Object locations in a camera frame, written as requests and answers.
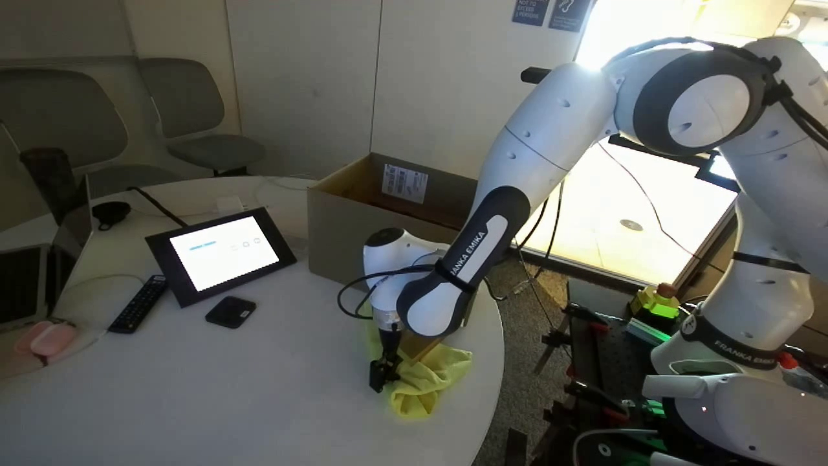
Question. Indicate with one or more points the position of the small black square pouch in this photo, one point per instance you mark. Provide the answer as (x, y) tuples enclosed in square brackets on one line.
[(232, 312)]

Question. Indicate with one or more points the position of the pink case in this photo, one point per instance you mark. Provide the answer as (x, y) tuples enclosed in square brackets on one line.
[(51, 338)]

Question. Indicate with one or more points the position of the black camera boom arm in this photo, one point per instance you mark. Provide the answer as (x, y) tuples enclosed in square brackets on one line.
[(664, 149)]

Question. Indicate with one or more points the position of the black remote control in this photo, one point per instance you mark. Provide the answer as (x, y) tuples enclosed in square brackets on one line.
[(139, 304)]

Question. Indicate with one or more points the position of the black stereo camera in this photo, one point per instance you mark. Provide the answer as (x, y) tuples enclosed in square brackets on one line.
[(535, 76)]

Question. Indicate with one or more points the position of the yellow microfibre cloth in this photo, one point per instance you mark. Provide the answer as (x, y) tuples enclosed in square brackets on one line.
[(432, 370)]

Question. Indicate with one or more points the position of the grey office chair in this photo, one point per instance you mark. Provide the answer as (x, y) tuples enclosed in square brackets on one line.
[(190, 105), (52, 111)]

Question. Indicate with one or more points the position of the black equipment clutter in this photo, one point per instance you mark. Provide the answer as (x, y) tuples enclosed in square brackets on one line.
[(597, 364)]

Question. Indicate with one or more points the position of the black round puck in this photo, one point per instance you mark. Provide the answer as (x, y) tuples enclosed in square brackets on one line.
[(111, 213)]

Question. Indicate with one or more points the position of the dark blue wall sign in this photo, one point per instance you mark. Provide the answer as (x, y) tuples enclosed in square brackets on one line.
[(529, 12), (571, 14)]

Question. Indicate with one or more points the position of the brown cardboard box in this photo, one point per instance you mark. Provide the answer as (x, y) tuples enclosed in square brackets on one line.
[(346, 234)]

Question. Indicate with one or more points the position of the white bottle red cap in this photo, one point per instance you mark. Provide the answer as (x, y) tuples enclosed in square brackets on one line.
[(798, 374)]

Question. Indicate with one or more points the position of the silver laptop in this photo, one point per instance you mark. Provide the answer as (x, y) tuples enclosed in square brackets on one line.
[(23, 286)]

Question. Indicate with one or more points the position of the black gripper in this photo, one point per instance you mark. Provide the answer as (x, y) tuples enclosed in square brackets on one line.
[(393, 342)]

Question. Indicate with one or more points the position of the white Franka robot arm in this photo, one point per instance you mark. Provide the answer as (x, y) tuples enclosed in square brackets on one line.
[(553, 131)]

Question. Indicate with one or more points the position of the black tablet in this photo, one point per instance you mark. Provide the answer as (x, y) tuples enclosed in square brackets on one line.
[(221, 251)]

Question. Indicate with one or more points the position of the green plastic item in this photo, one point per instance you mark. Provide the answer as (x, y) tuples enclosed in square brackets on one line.
[(659, 304)]

